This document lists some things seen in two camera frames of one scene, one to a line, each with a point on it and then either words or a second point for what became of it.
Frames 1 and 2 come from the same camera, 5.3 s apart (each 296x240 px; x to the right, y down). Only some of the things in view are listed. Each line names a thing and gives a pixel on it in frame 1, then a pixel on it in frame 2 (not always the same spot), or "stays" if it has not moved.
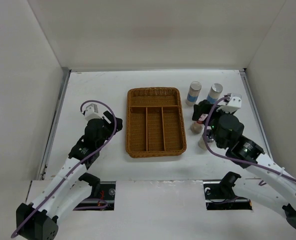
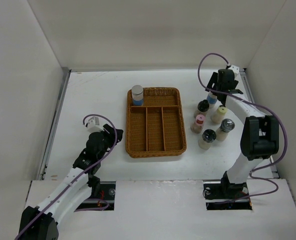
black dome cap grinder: (210, 137) stays
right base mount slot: (221, 196) stays
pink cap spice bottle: (196, 127) stays
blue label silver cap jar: (194, 90) → (137, 92)
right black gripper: (198, 110) → (213, 80)
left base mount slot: (104, 202) stays
